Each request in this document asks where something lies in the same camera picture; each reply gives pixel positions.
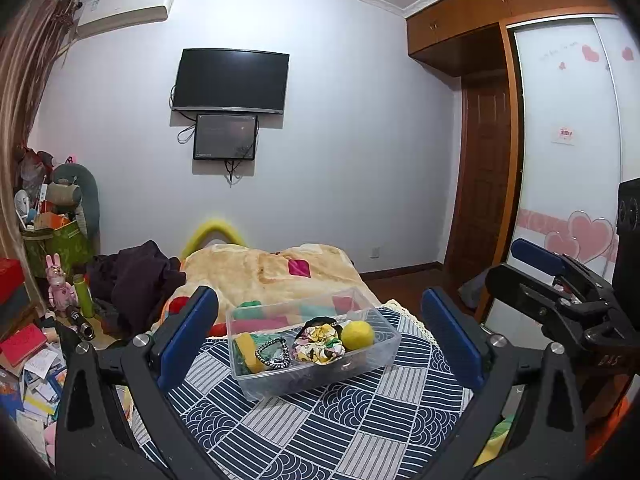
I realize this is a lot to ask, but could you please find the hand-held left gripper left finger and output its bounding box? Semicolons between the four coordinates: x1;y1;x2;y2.
55;286;220;480

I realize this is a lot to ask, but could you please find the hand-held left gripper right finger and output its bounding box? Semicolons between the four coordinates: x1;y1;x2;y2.
421;287;587;480

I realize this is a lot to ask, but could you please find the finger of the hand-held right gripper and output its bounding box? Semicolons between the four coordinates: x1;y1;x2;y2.
511;238;610;302
484;265;598;343

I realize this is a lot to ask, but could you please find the yellow sponge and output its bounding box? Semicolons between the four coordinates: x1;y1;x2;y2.
233;334;264;374

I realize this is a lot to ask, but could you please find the green cloth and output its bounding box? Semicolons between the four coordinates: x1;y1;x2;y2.
235;334;276;377

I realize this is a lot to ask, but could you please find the yellow ball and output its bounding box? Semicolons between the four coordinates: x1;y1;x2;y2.
341;319;375;352

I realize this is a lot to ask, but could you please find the clear plastic box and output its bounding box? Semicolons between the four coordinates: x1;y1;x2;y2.
226;287;402;402

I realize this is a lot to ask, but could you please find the floral scrunchie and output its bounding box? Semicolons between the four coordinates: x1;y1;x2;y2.
292;324;346;364

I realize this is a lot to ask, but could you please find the grey cloth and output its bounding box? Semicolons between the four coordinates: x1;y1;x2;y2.
459;275;497;312

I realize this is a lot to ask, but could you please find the white sliding wardrobe door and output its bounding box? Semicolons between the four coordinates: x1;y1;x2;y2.
504;15;640;323

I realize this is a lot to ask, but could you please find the dark clothes pile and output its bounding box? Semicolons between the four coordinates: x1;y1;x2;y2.
87;240;187;337

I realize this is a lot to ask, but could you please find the wooden door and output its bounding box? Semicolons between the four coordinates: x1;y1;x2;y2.
444;76;512;287

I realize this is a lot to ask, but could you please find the yellow printed blanket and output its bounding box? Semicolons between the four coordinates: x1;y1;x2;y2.
162;243;377;333

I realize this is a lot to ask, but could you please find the black flashlight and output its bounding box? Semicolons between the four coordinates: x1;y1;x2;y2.
67;305;96;342

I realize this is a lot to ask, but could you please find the green bottle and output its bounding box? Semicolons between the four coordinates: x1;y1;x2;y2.
73;274;95;319

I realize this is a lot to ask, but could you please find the yellow hoop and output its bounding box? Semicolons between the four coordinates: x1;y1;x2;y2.
180;217;249;257

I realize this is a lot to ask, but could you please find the pink bunny figure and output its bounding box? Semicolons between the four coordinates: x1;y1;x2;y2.
45;255;74;319

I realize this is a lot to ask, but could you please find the green storage box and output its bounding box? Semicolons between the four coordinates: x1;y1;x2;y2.
22;217;94;282

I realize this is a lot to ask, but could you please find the blue patterned bed sheet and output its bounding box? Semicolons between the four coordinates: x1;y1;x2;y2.
127;305;501;480

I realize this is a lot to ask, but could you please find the red book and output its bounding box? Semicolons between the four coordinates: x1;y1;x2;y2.
0;323;49;367

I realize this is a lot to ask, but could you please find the pile of papers and books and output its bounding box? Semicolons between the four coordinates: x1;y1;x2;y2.
0;340;69;467

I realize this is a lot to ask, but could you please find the grey plush toy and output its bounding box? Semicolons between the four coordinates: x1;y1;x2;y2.
52;162;101;239

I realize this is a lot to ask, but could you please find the red box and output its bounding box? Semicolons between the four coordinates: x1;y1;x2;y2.
0;258;27;306

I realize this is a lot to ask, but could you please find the small black monitor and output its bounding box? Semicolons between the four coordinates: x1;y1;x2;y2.
193;113;260;162

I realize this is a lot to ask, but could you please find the small white fan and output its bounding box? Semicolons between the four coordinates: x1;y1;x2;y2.
14;190;34;222

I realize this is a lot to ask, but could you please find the wooden overhead cabinet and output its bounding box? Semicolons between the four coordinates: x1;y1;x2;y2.
405;0;617;78

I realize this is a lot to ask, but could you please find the striped curtain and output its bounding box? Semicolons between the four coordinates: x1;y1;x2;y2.
0;0;82;273

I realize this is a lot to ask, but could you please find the white air conditioner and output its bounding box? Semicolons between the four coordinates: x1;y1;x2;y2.
47;0;178;39

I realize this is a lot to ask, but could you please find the black wall television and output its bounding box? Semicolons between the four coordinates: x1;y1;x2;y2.
171;48;290;115

